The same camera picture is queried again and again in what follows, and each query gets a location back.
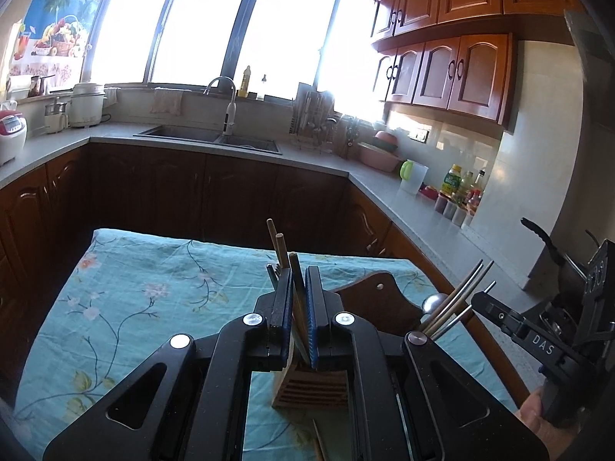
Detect black handled pan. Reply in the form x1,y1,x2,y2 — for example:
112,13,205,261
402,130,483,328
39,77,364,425
521,217,602,299

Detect chrome kitchen faucet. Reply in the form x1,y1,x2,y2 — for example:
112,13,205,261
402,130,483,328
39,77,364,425
204,76,239,136

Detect blue fruit picture window blind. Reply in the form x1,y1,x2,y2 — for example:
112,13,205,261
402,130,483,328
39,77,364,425
8,0,109,93

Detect brown lower kitchen cabinets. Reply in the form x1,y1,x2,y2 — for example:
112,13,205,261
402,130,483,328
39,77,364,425
0,143,486,395

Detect person's right hand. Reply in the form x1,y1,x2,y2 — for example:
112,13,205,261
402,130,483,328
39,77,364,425
514,388,578,448

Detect grey kitchen countertop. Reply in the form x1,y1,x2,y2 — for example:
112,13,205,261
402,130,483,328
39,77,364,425
0,121,553,309

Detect red and white rice cooker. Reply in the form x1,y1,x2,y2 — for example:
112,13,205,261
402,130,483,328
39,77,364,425
0,110,28,167

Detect metal chopsticks and spoon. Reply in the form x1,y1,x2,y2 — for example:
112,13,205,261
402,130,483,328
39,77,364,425
427,262,495,336

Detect white pitcher with green handle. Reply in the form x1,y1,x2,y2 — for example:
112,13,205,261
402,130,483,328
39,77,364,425
400,159,429,195

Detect steel kitchen sink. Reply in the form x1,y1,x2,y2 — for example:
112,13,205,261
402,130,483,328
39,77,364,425
134,124,283,155

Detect silver metal spoon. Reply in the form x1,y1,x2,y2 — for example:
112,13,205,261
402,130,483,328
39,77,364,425
421,293,445,318

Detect oil bottle with green label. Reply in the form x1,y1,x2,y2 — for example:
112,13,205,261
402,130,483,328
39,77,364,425
441,164,463,198

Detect dark knife holder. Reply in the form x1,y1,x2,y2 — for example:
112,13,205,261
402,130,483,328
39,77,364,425
343,114,361,159

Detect brown wooden utensil holder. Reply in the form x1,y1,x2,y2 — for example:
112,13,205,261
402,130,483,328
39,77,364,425
271,271,426,410

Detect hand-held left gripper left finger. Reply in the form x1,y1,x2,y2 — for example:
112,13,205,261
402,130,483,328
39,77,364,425
43,267,295,461

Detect reddish wooden upper cabinets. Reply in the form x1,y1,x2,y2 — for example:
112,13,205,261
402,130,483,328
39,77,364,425
369,0,585,129

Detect white rice pot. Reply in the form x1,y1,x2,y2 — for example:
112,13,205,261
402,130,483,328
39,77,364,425
70,83,107,129

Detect dark sauce bottle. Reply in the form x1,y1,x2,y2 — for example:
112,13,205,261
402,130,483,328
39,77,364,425
468,170,486,215

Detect metal dish rack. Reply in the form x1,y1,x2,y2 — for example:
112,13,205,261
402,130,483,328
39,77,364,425
290,81,338,151

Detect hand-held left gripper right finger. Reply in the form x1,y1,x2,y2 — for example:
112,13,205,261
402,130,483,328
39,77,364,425
306,266,549,461

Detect small white kitchen appliance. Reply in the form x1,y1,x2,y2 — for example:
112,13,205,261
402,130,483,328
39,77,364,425
43,98,71,134

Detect large kitchen window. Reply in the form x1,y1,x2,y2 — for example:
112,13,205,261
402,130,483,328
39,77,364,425
84,0,386,122

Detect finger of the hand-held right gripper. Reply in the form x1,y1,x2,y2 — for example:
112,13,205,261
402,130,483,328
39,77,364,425
471,291,530,342

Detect metal chopstick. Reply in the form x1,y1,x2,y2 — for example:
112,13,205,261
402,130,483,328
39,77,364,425
419,259,484,333
434,281,497,338

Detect grey range hood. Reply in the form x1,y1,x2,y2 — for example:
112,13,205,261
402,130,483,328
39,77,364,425
564,7,615,111

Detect teal floral tablecloth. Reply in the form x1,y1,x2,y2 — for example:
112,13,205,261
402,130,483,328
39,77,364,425
14,228,518,461

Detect light hanging dish towel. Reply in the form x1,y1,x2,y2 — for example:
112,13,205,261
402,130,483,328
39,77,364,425
151,88,184,116

